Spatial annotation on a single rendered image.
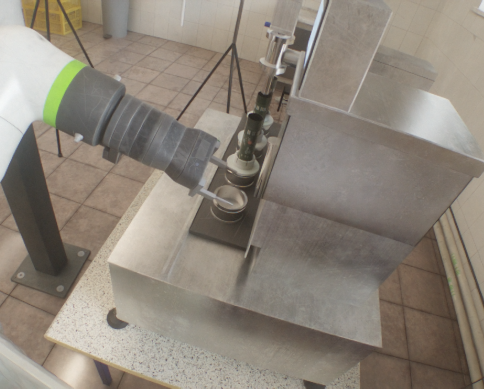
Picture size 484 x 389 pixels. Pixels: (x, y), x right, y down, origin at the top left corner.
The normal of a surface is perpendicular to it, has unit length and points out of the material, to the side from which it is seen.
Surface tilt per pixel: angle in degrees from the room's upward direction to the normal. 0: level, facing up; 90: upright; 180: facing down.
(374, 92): 0
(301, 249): 90
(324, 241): 90
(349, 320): 0
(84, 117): 72
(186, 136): 27
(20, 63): 52
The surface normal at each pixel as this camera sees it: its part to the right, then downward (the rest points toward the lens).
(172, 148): 0.54, -0.25
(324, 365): -0.24, 0.62
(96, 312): 0.18, -0.72
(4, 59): 0.43, 0.05
